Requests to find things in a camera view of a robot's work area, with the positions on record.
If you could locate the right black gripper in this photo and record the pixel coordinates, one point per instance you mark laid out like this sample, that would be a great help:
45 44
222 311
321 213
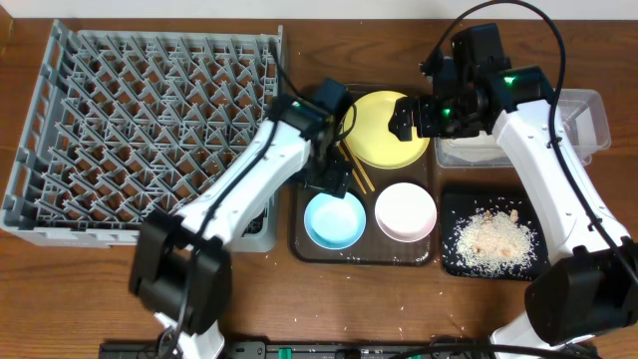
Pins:
423 107

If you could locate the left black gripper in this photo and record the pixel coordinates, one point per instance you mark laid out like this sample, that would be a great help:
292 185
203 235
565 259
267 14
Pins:
330 176

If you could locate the yellow plastic plate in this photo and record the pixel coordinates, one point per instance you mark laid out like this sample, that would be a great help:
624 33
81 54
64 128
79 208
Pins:
372 142

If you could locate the white bowl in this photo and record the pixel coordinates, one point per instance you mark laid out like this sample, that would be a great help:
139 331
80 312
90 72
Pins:
406 212

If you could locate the white napkin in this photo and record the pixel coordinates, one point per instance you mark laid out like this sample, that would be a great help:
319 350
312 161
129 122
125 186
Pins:
474 150

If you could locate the rice and food scraps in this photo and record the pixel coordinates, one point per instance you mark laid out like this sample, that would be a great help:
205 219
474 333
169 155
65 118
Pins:
493 243

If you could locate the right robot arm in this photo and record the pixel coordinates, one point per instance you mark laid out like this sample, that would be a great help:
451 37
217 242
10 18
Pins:
591 285

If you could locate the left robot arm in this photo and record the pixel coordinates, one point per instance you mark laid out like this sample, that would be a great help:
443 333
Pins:
182 267

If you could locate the black waste tray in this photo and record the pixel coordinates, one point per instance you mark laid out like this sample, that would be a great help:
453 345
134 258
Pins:
459 203

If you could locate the clear plastic waste bin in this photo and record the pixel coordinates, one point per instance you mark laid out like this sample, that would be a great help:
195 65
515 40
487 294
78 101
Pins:
585 124

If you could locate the grey plastic dishwasher rack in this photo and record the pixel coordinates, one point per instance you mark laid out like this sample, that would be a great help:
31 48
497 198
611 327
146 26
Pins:
125 123

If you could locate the left wooden chopstick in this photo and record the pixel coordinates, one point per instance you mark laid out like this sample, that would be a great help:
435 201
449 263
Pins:
354 173

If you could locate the wooden chopstick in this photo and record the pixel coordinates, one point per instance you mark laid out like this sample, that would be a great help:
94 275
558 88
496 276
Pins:
354 173
360 168

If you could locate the light blue bowl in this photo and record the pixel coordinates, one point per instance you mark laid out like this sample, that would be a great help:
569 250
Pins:
334 223

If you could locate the right wooden chopstick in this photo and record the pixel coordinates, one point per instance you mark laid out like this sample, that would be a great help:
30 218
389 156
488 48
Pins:
360 168

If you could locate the dark brown serving tray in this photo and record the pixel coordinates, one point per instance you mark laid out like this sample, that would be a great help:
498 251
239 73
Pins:
367 199

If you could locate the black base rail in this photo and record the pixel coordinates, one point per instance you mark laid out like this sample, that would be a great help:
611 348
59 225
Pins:
440 349

